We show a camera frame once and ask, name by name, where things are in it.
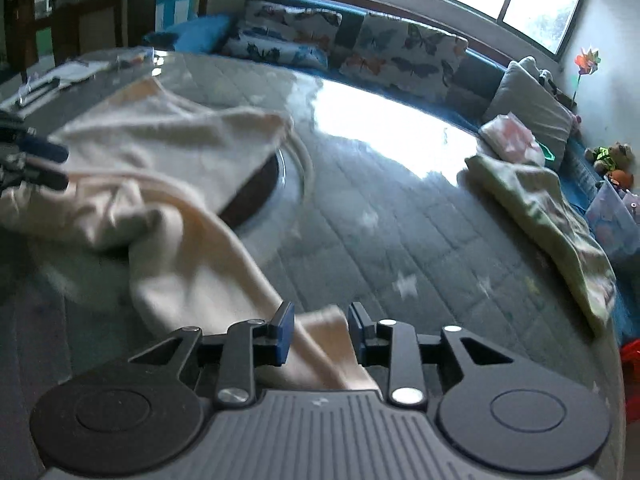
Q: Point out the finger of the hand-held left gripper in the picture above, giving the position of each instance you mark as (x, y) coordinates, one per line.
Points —
(46, 176)
(47, 148)

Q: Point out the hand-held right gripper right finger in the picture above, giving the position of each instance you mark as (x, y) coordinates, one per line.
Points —
(357, 332)

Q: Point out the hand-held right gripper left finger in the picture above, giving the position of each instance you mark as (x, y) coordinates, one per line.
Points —
(281, 334)

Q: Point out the cream cloth garment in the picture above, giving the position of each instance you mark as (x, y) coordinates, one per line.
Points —
(190, 127)

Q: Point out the white papers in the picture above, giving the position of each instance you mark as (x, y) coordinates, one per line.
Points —
(75, 71)

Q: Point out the dark wooden chair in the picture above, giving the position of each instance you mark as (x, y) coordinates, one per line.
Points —
(85, 20)

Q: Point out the round glass turntable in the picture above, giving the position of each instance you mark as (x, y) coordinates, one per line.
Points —
(292, 180)

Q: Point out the blue pillow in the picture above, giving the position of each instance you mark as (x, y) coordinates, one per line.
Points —
(200, 33)

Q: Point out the blue cabinet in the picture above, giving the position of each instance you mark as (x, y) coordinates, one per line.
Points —
(177, 1)

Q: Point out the green floral cloth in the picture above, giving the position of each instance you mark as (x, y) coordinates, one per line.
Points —
(550, 220)

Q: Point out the pink folded cloth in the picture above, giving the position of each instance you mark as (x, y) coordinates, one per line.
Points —
(510, 137)

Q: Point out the red object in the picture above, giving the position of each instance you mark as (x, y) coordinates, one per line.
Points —
(631, 356)

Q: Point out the large butterfly print cushion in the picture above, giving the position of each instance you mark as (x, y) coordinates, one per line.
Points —
(400, 56)

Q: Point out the clear plastic storage box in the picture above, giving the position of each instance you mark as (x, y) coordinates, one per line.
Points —
(616, 220)

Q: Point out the grey pillow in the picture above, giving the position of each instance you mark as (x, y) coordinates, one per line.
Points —
(536, 105)

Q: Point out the orange plush toy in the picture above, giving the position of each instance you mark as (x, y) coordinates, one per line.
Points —
(620, 178)

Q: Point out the brown teddy bear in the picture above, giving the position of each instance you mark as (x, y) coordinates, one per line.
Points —
(612, 155)

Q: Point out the colourful pinwheel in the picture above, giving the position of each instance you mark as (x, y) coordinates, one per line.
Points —
(586, 62)

